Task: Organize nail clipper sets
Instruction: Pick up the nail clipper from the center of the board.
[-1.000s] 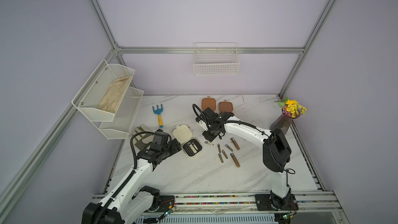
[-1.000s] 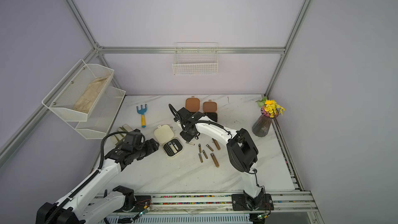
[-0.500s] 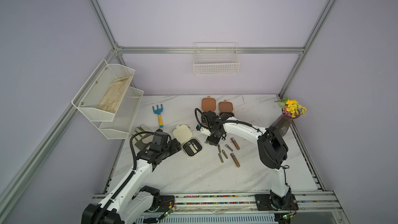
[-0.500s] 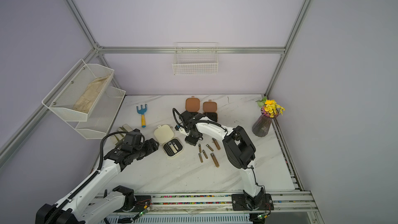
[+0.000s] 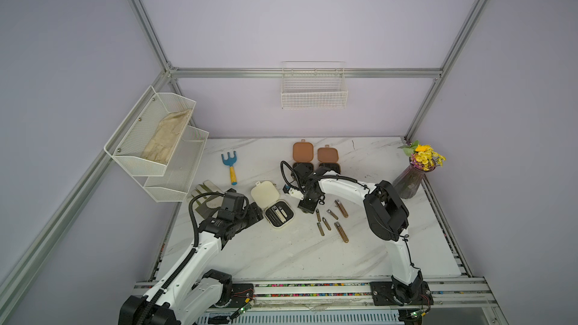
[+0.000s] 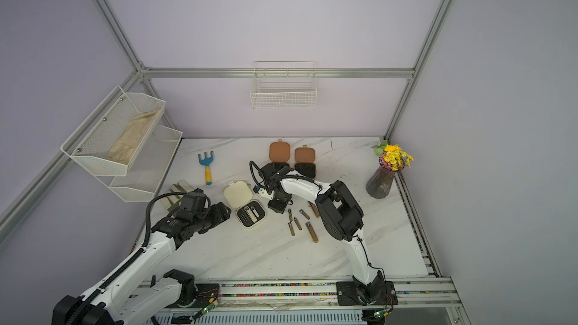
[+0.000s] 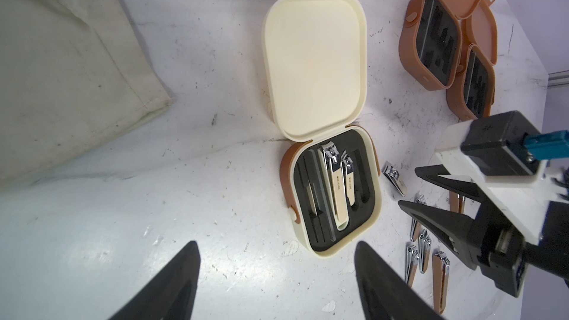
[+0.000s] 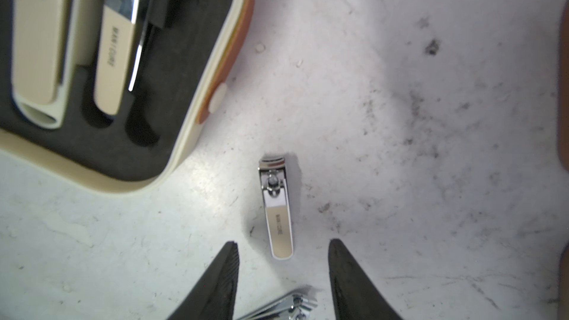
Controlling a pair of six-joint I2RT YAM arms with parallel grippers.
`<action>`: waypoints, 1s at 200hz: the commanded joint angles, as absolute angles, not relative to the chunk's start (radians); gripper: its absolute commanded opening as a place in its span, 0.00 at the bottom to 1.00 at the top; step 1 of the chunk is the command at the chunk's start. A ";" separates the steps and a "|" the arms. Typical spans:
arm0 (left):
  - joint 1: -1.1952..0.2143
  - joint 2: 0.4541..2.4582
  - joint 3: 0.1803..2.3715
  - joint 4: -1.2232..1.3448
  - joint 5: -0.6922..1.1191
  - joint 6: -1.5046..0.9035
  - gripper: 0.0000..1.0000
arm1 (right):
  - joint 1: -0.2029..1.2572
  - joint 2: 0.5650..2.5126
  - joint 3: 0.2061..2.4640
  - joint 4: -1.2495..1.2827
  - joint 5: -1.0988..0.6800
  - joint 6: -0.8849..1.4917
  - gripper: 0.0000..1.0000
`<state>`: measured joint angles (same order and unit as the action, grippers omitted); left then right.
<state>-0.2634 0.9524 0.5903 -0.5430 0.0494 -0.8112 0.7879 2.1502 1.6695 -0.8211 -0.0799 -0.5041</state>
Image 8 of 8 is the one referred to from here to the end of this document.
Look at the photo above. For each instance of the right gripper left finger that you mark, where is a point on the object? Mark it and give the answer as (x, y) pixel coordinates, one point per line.
(214, 295)

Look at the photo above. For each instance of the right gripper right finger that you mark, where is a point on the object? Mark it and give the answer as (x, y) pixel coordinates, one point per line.
(354, 294)

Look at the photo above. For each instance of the small cream clipper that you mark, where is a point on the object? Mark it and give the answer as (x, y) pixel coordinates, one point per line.
(121, 45)
(275, 197)

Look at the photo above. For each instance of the cream nail clipper case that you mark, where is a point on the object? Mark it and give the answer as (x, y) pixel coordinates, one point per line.
(190, 49)

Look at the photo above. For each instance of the large cream nail clipper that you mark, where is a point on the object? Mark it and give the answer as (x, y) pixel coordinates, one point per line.
(39, 42)

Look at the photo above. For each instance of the small brown clipper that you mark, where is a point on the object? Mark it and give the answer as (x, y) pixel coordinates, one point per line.
(295, 305)

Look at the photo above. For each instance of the large brown nail clipper upper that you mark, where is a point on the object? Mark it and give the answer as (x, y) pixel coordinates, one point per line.
(563, 305)

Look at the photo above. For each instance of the large brown nail clipper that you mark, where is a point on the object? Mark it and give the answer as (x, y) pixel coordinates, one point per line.
(562, 126)
(563, 305)

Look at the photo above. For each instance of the large brown nail clipper lower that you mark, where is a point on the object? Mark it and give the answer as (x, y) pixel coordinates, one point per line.
(562, 126)

